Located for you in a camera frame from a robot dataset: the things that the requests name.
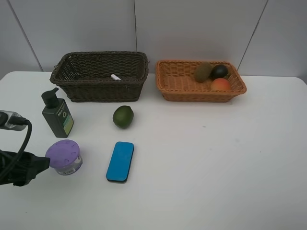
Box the dark green pump bottle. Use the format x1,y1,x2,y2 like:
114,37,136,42
41,87,74,138

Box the blue whiteboard eraser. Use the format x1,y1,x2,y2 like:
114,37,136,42
106,141,134,183

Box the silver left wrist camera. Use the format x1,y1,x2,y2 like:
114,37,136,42
0,110,26,131

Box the purple lid round can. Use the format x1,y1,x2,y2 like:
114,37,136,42
45,139,83,176

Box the orange wicker basket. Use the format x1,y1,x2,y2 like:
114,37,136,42
155,60,247,102

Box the green lime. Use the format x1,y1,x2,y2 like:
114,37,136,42
112,105,134,129

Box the orange peach fruit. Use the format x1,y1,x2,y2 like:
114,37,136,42
210,78,231,91

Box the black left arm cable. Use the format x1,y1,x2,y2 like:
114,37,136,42
0,117,33,179

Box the brown kiwi fruit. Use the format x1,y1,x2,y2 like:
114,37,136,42
194,62,212,83

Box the white red marker pen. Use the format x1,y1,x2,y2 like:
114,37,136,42
111,74,121,81

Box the dark avocado fruit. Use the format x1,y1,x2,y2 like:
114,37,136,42
210,64,228,80

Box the dark brown wicker basket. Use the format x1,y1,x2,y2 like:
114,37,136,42
50,51,149,103

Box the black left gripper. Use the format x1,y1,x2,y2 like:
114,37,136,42
0,150,50,187

